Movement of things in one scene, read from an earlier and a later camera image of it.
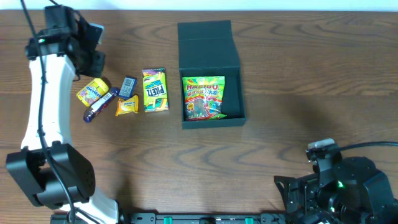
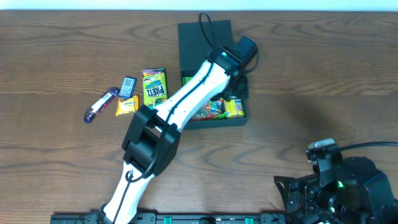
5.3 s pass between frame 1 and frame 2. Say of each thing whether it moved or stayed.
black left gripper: moved
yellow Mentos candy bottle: moved
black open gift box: stayed
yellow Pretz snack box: stayed
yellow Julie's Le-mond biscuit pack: stayed
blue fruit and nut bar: stayed
